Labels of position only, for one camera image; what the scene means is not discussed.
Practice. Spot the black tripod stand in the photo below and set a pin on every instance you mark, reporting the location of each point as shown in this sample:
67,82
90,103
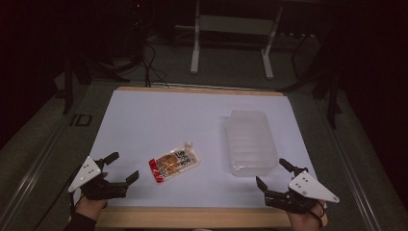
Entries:
69,80
330,89

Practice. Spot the person's left hand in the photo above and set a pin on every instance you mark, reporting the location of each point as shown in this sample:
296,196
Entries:
90,208

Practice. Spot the white metal stand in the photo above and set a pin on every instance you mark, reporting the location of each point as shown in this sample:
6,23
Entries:
233,25

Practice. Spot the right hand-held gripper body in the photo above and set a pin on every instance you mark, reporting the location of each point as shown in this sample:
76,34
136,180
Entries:
310,188

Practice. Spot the orange and red snack packet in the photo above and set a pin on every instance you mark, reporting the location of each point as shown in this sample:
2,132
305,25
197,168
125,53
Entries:
174,163

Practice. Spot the white paper sheet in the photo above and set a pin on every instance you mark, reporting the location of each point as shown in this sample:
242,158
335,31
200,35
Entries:
154,122

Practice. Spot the person's right hand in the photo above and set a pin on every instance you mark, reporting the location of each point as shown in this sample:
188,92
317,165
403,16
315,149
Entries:
304,221

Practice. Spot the clear plastic container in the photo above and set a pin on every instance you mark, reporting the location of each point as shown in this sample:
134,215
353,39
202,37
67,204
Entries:
250,142

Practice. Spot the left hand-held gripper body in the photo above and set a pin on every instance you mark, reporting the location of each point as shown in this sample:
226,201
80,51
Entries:
87,171

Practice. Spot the black floor bracket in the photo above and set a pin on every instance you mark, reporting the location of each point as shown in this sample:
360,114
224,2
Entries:
81,120

